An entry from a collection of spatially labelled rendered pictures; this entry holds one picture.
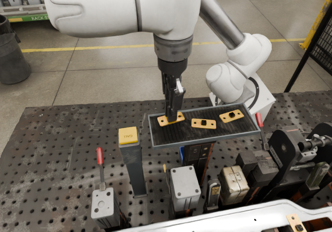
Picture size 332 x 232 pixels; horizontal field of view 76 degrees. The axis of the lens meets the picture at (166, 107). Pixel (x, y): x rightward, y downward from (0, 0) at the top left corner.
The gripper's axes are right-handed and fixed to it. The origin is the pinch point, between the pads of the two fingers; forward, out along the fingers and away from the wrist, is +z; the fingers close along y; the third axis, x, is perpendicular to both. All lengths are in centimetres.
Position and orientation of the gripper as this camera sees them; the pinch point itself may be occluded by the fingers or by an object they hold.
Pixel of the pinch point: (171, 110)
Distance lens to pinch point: 66.2
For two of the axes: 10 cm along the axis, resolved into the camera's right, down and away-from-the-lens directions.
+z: 0.0, 6.9, 7.2
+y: 3.4, 6.8, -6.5
